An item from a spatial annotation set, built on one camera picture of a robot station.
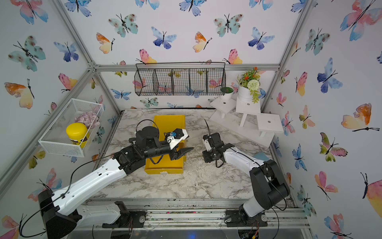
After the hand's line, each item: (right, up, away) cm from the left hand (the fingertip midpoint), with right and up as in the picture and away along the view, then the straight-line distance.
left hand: (190, 140), depth 65 cm
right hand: (+9, -10, +25) cm, 29 cm away
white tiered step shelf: (+36, +12, +37) cm, 53 cm away
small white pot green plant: (+21, +27, +29) cm, 45 cm away
